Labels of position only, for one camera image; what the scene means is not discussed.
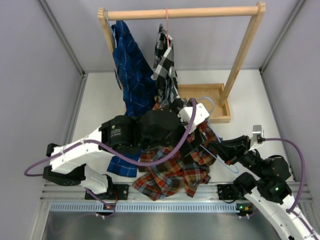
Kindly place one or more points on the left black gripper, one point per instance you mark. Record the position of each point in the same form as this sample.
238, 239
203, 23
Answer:
182, 126

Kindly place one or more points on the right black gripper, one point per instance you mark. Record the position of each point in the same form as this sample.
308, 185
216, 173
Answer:
229, 149

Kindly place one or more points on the light blue hanger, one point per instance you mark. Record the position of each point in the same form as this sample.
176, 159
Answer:
235, 170
112, 31

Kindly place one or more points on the red brown plaid shirt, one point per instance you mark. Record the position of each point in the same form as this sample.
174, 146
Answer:
168, 178

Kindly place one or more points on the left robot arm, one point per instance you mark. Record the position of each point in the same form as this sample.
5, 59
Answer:
126, 135

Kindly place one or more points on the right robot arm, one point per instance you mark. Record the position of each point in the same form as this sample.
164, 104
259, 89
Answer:
265, 185

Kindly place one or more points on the black white checked shirt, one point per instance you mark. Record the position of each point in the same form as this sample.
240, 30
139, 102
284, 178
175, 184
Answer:
165, 73

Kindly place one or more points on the blue plaid shirt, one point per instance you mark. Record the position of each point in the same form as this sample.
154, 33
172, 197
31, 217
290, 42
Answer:
133, 73

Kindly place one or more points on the wooden clothes rack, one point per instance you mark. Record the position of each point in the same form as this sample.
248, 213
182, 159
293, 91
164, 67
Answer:
219, 91

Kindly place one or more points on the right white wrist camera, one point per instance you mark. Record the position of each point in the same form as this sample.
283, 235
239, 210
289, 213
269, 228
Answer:
257, 138

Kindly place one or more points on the pink wire hanger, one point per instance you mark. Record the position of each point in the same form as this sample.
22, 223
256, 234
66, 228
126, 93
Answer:
167, 28

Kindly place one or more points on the white slotted cable duct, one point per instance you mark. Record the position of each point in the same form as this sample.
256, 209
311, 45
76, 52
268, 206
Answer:
139, 207

